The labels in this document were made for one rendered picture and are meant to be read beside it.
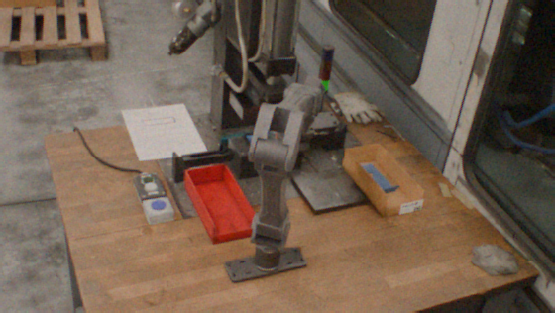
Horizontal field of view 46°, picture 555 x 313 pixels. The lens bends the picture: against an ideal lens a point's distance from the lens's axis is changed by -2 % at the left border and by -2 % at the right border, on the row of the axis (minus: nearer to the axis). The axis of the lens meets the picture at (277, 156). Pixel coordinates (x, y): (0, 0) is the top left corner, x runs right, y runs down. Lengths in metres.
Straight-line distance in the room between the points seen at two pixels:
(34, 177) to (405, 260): 2.21
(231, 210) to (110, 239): 0.33
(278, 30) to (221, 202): 0.49
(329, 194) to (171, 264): 0.51
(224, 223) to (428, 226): 0.56
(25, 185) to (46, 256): 0.53
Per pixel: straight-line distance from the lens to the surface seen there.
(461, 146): 2.06
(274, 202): 1.46
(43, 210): 3.26
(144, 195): 1.79
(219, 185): 1.87
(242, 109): 1.77
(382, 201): 1.84
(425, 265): 1.74
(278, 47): 1.74
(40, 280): 2.92
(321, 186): 1.88
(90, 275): 1.62
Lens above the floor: 2.03
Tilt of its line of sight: 34 degrees down
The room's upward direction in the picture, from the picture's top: 7 degrees clockwise
